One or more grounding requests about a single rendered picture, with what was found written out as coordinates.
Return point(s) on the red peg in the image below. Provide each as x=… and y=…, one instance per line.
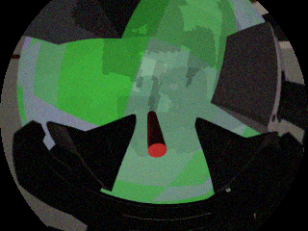
x=156, y=145

